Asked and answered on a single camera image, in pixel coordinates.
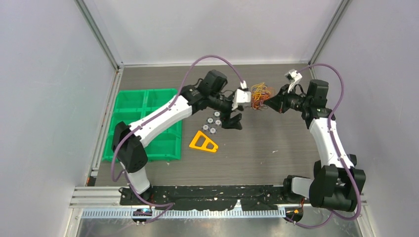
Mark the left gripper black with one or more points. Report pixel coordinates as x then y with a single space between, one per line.
233 122

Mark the yellow triangular plastic piece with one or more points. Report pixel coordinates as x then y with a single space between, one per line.
203 143

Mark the poker chip right middle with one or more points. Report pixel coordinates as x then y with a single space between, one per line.
218 122

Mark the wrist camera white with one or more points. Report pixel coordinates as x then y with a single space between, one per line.
294 77
240 96

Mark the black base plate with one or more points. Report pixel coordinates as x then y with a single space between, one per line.
220 198

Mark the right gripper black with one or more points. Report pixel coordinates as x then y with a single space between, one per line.
279 102

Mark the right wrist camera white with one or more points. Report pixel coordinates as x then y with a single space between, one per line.
294 77

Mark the poker chip bottom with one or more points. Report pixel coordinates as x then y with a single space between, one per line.
213 130

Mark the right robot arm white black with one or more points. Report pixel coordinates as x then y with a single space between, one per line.
336 179

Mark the poker chip left lower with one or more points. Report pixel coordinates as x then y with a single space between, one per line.
205 127

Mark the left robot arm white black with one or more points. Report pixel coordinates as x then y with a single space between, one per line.
130 140

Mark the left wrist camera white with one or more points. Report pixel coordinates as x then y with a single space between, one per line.
240 96

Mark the green compartment tray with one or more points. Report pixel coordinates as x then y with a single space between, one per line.
132 105

